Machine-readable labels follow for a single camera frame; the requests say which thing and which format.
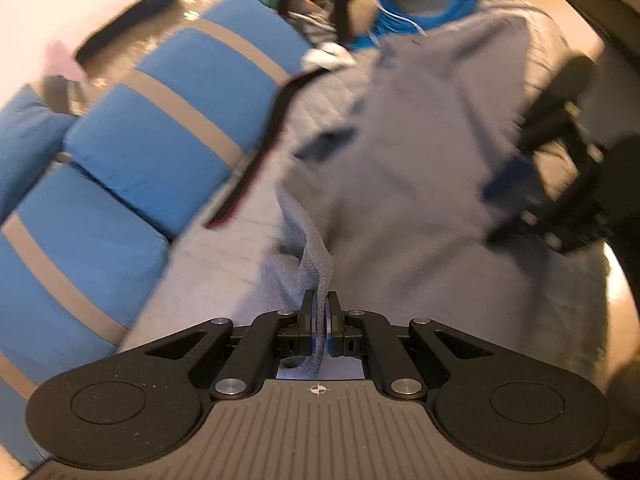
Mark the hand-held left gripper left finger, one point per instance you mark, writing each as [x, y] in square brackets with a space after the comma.
[315, 322]

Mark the pink cloth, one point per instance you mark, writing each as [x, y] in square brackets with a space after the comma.
[62, 60]

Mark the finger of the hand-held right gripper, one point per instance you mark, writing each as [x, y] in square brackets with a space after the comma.
[512, 180]
[522, 230]

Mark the navy pillow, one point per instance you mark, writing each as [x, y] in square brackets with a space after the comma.
[145, 0]

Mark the blue pillow with grey stripes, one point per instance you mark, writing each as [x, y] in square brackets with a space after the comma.
[65, 270]
[175, 125]

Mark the blue-grey fleece pants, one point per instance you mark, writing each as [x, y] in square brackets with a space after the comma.
[425, 135]

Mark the white sock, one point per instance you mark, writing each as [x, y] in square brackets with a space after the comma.
[327, 55]

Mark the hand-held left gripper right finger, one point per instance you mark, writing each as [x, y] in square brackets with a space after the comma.
[331, 335]

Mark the tan furry plush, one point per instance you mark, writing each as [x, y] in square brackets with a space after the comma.
[362, 12]

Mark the plain blue pillow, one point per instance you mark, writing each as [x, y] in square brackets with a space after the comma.
[25, 145]

